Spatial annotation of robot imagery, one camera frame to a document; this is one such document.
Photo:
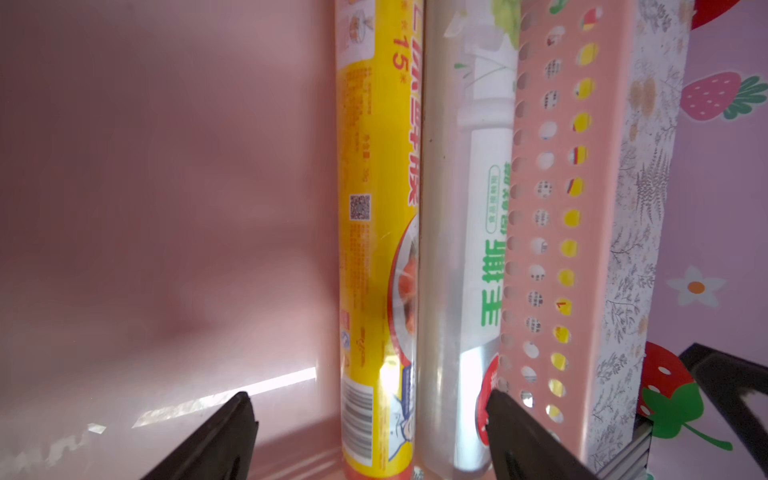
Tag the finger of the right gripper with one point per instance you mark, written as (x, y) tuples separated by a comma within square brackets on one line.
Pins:
[(727, 380)]

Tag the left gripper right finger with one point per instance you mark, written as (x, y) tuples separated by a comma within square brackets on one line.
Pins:
[(521, 449)]

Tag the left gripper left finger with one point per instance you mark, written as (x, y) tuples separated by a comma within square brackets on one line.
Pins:
[(220, 449)]

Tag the white green wrap roll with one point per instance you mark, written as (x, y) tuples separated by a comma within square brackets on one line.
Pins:
[(468, 131)]

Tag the yellow wrap roll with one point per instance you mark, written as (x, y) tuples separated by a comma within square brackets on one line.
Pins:
[(379, 63)]

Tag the pink plastic basket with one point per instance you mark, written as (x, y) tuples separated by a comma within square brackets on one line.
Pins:
[(169, 232)]

